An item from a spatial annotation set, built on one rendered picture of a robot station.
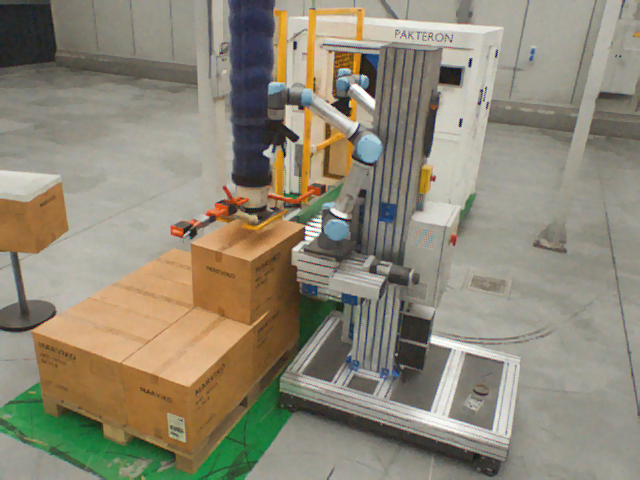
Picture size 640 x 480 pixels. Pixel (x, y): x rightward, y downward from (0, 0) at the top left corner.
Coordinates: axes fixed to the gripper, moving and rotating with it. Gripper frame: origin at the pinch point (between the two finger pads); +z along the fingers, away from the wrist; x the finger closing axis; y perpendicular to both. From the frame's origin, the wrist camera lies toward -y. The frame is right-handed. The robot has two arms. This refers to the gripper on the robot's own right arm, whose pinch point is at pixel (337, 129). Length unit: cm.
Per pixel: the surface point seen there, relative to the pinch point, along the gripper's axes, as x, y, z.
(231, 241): -80, -9, 54
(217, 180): 14, -129, 67
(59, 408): -168, -54, 142
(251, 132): -71, -2, -8
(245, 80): -73, -4, -34
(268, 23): -63, 2, -61
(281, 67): 33, -79, -25
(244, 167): -73, -5, 11
